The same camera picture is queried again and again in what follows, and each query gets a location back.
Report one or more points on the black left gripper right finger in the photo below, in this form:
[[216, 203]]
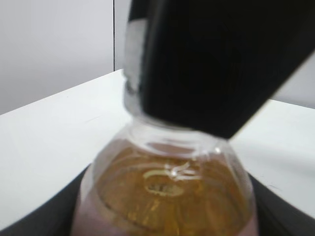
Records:
[[276, 217]]

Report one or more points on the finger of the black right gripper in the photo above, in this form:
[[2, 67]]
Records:
[[210, 65]]

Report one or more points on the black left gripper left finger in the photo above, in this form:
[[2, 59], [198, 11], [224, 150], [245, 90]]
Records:
[[53, 218]]

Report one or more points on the peach oolong tea bottle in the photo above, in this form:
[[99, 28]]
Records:
[[158, 180]]

